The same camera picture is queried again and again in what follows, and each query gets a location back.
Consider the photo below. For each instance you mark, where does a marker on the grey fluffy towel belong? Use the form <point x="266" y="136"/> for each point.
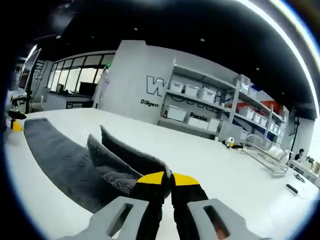
<point x="57" y="155"/>

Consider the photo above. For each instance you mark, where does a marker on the large computer monitor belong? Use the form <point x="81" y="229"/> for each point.
<point x="30" y="67"/>

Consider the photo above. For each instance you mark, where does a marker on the grey counter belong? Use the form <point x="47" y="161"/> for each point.
<point x="65" y="100"/>

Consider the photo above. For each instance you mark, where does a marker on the idle white yellow gripper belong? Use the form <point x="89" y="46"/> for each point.
<point x="230" y="143"/>

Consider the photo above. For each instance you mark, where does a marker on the hanging white coat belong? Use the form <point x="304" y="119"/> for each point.
<point x="101" y="90"/>

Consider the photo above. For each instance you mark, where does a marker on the metal dish rack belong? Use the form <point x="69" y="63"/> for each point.
<point x="265" y="160"/>

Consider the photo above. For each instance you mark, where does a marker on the small black bar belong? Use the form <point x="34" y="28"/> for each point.
<point x="291" y="188"/>

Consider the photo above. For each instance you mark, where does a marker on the group of white storage boxes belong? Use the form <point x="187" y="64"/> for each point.
<point x="191" y="90"/>

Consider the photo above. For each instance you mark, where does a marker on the dark looped object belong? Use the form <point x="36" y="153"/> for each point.
<point x="300" y="178"/>

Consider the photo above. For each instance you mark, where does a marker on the grey metal shelving unit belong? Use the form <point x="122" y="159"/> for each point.
<point x="226" y="86"/>

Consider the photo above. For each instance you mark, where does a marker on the small green plant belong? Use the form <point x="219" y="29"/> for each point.
<point x="310" y="159"/>

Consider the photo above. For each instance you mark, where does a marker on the black tripod stand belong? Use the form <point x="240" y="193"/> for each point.
<point x="296" y="130"/>

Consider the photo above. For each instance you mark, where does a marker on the long ceiling light strip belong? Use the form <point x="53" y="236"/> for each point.
<point x="295" y="45"/>

